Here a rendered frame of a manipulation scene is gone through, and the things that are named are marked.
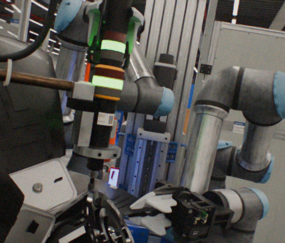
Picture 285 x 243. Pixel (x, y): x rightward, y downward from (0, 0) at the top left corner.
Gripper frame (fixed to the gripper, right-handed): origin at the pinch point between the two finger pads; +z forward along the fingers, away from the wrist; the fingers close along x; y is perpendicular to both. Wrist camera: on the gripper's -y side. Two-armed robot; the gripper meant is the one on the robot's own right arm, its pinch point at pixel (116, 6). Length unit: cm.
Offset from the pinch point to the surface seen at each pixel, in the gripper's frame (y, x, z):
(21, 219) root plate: 24.5, 5.7, 15.0
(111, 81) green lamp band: 10.1, -0.9, 0.4
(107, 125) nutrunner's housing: 16.4, -1.3, -0.2
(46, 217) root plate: 25.2, 3.8, 12.3
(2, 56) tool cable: 9.5, 12.4, 4.8
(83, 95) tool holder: 12.6, 2.6, 1.4
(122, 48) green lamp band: 5.4, -1.6, -0.5
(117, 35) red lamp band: 3.8, -0.7, 0.0
